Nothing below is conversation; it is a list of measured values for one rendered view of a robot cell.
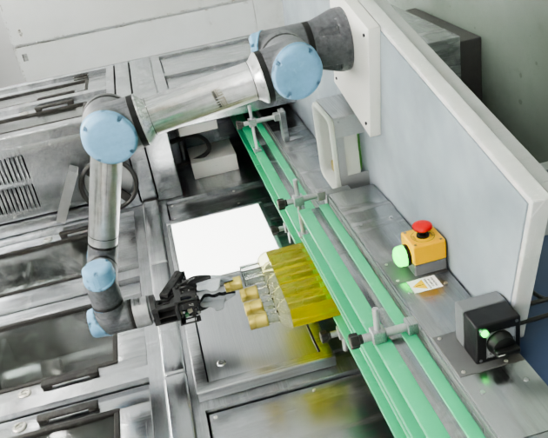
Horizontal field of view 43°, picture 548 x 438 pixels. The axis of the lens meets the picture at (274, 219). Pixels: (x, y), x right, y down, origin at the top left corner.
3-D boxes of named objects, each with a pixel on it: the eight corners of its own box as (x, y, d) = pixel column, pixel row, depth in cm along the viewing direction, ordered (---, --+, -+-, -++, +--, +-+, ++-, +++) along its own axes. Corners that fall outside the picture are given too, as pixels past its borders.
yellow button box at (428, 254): (435, 251, 148) (402, 260, 148) (433, 221, 145) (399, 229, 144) (449, 268, 142) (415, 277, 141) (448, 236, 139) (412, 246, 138)
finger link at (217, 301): (238, 312, 176) (202, 316, 174) (235, 299, 181) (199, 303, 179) (238, 301, 174) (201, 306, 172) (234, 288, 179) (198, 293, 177)
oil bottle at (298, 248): (333, 251, 190) (257, 270, 188) (330, 234, 188) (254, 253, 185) (339, 261, 185) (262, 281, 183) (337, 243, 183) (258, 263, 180)
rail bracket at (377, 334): (414, 323, 132) (346, 341, 130) (411, 291, 128) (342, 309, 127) (423, 335, 128) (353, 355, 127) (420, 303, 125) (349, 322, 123)
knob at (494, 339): (511, 348, 116) (522, 361, 113) (486, 355, 116) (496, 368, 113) (511, 327, 114) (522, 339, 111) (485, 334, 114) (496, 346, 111)
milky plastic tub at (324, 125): (349, 166, 203) (320, 173, 201) (340, 92, 192) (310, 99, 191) (369, 189, 187) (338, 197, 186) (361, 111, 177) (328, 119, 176)
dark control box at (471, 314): (499, 325, 124) (455, 337, 123) (499, 288, 121) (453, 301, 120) (524, 353, 117) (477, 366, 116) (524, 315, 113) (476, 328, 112)
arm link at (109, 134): (302, 24, 158) (72, 104, 155) (320, 38, 145) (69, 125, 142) (315, 74, 164) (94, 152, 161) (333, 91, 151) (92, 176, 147)
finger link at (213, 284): (236, 289, 172) (201, 302, 172) (231, 276, 177) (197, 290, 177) (231, 279, 171) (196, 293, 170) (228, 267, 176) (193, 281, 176)
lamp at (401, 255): (404, 258, 146) (390, 262, 146) (403, 240, 144) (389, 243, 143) (412, 268, 142) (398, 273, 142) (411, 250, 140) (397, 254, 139)
